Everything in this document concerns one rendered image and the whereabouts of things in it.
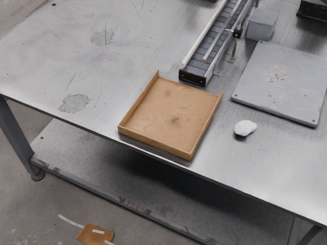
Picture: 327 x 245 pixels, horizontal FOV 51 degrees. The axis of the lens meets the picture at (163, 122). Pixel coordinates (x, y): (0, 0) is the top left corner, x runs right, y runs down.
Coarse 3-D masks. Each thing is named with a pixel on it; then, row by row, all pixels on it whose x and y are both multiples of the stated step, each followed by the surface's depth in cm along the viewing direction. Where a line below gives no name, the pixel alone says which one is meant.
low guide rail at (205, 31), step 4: (224, 0) 148; (220, 4) 146; (224, 4) 148; (220, 8) 144; (216, 12) 142; (216, 16) 142; (212, 20) 139; (208, 24) 137; (204, 28) 136; (208, 28) 137; (204, 32) 134; (200, 36) 132; (196, 40) 131; (200, 40) 132; (196, 44) 129; (192, 48) 128; (196, 48) 130; (188, 52) 126; (192, 52) 128; (188, 56) 125; (184, 60) 124; (188, 60) 126; (184, 64) 123
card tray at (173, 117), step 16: (160, 80) 129; (144, 96) 123; (160, 96) 124; (176, 96) 124; (192, 96) 124; (208, 96) 124; (128, 112) 115; (144, 112) 119; (160, 112) 119; (176, 112) 119; (192, 112) 119; (208, 112) 119; (128, 128) 115; (144, 128) 115; (160, 128) 115; (176, 128) 115; (192, 128) 115; (160, 144) 108; (176, 144) 110; (192, 144) 110
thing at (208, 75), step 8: (248, 0) 154; (248, 8) 157; (240, 16) 147; (224, 48) 137; (216, 56) 131; (184, 72) 126; (208, 72) 125; (184, 80) 129; (192, 80) 127; (200, 80) 125; (208, 80) 128
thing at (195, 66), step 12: (228, 0) 154; (228, 12) 148; (240, 12) 149; (216, 24) 143; (228, 24) 143; (204, 36) 138; (204, 48) 134; (216, 48) 133; (192, 60) 129; (192, 72) 125; (204, 72) 125
